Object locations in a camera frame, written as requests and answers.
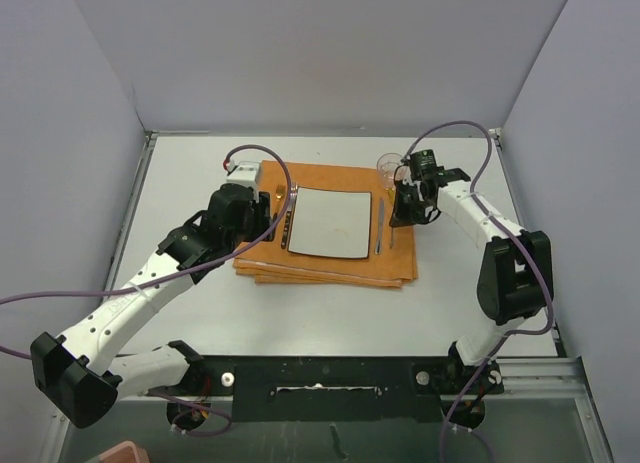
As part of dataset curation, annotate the copper bowl spoon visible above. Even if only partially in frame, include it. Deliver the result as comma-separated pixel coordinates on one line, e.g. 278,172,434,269
387,187,395,249

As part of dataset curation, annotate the silver table knife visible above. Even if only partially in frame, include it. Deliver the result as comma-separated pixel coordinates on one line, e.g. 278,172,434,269
374,197,385,255

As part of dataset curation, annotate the clear drinking glass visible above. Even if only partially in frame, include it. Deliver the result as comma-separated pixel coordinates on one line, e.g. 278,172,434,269
376,153,402,190

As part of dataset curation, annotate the silver fork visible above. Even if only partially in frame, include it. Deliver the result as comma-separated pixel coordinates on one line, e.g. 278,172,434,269
280,184,298,249

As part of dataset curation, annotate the orange cloth napkin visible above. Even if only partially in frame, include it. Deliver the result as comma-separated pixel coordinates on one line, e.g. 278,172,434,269
233,162,418,288

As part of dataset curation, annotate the white square plate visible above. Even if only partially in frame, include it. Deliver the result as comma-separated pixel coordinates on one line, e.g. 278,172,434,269
287,187,372,260

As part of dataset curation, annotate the gold fork green handle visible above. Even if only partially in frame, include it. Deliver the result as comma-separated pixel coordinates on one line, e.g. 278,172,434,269
273,185,287,218

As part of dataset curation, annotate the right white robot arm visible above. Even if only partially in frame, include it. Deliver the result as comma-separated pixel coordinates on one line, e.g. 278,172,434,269
389,150,553,392

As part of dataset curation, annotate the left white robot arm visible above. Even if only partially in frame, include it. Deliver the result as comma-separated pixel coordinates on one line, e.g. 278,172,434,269
30,183,272,428

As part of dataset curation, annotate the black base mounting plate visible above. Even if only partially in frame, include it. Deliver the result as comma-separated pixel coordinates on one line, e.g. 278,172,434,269
151,356,504,423

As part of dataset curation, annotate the pink box corner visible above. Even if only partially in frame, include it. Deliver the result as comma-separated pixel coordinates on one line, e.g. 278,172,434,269
98,441,150,463

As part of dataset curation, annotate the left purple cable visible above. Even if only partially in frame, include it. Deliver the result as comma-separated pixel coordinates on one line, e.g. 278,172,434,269
0,144,293,438

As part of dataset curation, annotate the purple cable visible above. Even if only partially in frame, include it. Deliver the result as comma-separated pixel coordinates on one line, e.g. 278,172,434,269
0,144,293,438
402,120,556,463

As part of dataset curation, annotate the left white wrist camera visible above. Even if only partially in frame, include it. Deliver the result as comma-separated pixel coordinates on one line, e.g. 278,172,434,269
225,160,261,190

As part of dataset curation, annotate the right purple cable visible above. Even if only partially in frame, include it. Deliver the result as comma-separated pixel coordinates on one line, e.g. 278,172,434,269
402,120,556,463

